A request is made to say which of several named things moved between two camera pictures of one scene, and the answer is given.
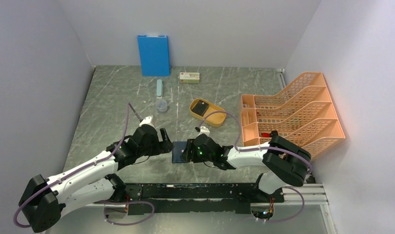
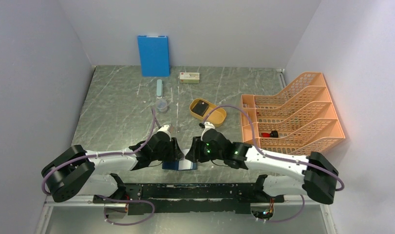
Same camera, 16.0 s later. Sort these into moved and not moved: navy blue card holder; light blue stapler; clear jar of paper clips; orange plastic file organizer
Moved: navy blue card holder
Not moved: clear jar of paper clips; light blue stapler; orange plastic file organizer
